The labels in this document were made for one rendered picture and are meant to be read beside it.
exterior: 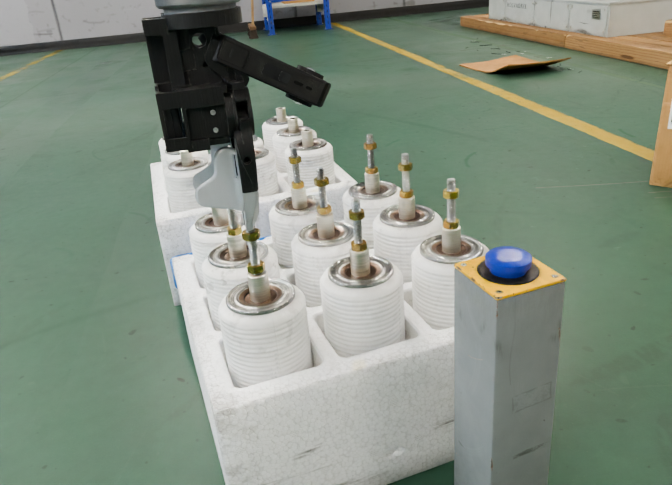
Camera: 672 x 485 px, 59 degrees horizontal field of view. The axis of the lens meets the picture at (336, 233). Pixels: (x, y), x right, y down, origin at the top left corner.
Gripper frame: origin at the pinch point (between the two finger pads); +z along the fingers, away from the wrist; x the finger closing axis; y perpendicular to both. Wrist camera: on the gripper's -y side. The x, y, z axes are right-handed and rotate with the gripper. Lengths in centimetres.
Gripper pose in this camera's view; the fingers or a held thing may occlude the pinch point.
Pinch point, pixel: (253, 214)
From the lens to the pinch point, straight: 61.9
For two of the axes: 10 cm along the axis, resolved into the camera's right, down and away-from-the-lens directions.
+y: -9.6, 1.7, -2.1
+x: 2.6, 3.8, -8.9
